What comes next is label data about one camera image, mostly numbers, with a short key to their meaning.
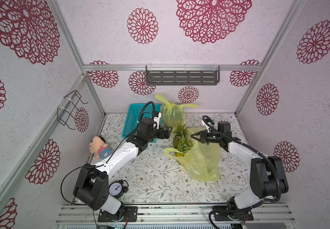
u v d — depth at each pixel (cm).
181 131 85
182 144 80
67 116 75
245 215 73
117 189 80
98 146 92
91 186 43
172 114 93
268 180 45
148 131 65
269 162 44
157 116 73
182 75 95
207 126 70
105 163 46
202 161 82
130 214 74
